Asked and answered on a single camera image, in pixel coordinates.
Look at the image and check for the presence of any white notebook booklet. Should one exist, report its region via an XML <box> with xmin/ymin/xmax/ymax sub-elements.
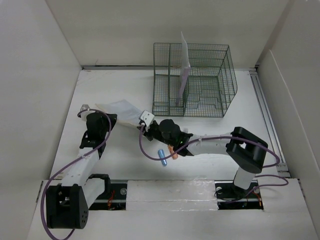
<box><xmin>95</xmin><ymin>99</ymin><xmax>142</xmax><ymax>128</ymax></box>

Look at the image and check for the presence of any clear zip pouch purple zipper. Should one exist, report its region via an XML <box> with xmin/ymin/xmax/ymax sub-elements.
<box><xmin>175</xmin><ymin>31</ymin><xmax>191</xmax><ymax>106</ymax></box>

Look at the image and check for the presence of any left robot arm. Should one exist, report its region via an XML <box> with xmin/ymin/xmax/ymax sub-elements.
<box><xmin>45</xmin><ymin>111</ymin><xmax>118</xmax><ymax>230</ymax></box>

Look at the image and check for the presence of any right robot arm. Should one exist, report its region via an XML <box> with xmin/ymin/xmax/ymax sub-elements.
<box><xmin>138</xmin><ymin>119</ymin><xmax>268</xmax><ymax>197</ymax></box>

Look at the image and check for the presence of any orange marker pen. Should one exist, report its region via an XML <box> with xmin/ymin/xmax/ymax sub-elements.
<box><xmin>167</xmin><ymin>145</ymin><xmax>179</xmax><ymax>160</ymax></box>

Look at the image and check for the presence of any blue marker pen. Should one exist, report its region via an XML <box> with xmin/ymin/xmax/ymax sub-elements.
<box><xmin>157</xmin><ymin>149</ymin><xmax>168</xmax><ymax>167</ymax></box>

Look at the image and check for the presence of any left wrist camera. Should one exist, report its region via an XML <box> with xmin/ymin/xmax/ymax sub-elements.
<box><xmin>80</xmin><ymin>104</ymin><xmax>90</xmax><ymax>112</ymax></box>

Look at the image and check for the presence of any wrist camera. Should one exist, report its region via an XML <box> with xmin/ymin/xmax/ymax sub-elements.
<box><xmin>139</xmin><ymin>110</ymin><xmax>155</xmax><ymax>132</ymax></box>
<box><xmin>80</xmin><ymin>104</ymin><xmax>90</xmax><ymax>112</ymax></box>

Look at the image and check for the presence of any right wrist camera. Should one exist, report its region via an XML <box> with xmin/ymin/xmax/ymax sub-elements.
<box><xmin>139</xmin><ymin>110</ymin><xmax>155</xmax><ymax>132</ymax></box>

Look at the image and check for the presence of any green wire mesh organizer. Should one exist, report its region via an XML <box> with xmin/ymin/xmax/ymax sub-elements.
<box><xmin>152</xmin><ymin>43</ymin><xmax>238</xmax><ymax>118</ymax></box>

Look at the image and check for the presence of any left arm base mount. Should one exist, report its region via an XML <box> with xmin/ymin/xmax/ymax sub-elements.
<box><xmin>89</xmin><ymin>173</ymin><xmax>128</xmax><ymax>211</ymax></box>

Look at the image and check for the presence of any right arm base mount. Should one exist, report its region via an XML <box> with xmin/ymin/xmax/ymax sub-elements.
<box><xmin>214</xmin><ymin>181</ymin><xmax>264</xmax><ymax>210</ymax></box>

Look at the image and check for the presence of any aluminium rail right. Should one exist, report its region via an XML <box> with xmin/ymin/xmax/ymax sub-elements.
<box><xmin>249</xmin><ymin>70</ymin><xmax>291</xmax><ymax>178</ymax></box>

